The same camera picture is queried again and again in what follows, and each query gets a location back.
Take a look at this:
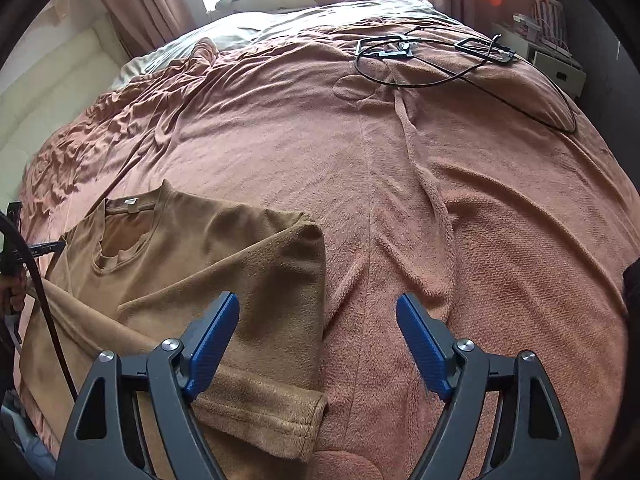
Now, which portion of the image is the thin black cable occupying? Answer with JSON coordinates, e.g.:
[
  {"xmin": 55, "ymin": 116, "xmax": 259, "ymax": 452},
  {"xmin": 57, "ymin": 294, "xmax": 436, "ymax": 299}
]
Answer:
[{"xmin": 354, "ymin": 30, "xmax": 579, "ymax": 134}]

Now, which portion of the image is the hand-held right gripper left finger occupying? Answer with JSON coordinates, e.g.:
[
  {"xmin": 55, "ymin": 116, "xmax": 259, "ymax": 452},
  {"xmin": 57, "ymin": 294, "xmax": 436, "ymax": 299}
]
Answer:
[{"xmin": 55, "ymin": 291, "xmax": 240, "ymax": 480}]

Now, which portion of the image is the thick black gripper cable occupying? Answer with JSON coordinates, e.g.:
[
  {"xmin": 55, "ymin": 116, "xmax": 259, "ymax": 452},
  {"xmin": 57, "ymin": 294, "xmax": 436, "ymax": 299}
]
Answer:
[{"xmin": 0, "ymin": 210, "xmax": 79, "ymax": 402}]

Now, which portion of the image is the pinkish brown fleece blanket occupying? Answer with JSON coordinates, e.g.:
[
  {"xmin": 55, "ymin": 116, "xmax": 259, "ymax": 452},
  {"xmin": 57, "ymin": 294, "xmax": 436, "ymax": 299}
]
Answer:
[{"xmin": 17, "ymin": 10, "xmax": 637, "ymax": 480}]

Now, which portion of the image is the cream nightstand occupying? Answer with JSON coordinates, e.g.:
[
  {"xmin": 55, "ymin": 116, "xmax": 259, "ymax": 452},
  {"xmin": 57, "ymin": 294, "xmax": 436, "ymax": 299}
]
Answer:
[{"xmin": 492, "ymin": 20, "xmax": 589, "ymax": 99}]

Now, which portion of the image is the brown cat print t-shirt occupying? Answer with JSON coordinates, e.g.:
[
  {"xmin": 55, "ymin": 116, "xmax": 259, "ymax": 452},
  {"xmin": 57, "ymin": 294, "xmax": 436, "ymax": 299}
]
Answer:
[{"xmin": 17, "ymin": 180, "xmax": 329, "ymax": 464}]

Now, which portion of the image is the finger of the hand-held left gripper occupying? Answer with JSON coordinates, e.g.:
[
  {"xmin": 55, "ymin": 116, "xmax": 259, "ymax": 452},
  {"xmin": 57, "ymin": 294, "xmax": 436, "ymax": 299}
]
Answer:
[{"xmin": 27, "ymin": 241, "xmax": 66, "ymax": 259}]

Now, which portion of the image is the person's left hand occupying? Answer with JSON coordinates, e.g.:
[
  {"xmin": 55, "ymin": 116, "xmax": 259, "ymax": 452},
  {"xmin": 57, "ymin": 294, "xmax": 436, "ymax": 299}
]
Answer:
[{"xmin": 0, "ymin": 272, "xmax": 27, "ymax": 314}]

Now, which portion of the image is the dark rectangular device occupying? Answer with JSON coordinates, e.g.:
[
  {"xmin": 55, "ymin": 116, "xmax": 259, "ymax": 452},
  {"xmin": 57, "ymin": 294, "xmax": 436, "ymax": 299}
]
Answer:
[
  {"xmin": 454, "ymin": 34, "xmax": 517, "ymax": 67},
  {"xmin": 357, "ymin": 34, "xmax": 419, "ymax": 59}
]

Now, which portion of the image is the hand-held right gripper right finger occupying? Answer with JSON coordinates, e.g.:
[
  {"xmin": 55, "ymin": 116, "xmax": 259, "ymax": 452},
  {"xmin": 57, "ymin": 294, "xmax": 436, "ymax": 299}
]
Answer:
[{"xmin": 396, "ymin": 292, "xmax": 581, "ymax": 480}]

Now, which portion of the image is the cream padded headboard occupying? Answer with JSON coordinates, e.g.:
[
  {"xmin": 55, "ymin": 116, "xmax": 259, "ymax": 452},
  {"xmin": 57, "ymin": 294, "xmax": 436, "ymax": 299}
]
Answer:
[{"xmin": 0, "ymin": 25, "xmax": 132, "ymax": 202}]

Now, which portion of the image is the pink curtain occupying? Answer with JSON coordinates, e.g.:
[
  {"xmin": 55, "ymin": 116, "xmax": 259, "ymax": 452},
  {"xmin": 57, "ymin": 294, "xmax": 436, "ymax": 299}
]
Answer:
[{"xmin": 85, "ymin": 0, "xmax": 210, "ymax": 58}]

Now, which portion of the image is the striped bag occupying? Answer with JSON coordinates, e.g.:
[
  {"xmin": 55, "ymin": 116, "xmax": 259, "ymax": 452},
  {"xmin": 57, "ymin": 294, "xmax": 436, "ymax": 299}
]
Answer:
[{"xmin": 529, "ymin": 0, "xmax": 572, "ymax": 52}]

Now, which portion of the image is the grey green bed sheet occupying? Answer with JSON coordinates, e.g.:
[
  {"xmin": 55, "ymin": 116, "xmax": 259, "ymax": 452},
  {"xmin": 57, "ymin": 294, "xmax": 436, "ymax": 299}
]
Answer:
[{"xmin": 107, "ymin": 0, "xmax": 451, "ymax": 92}]

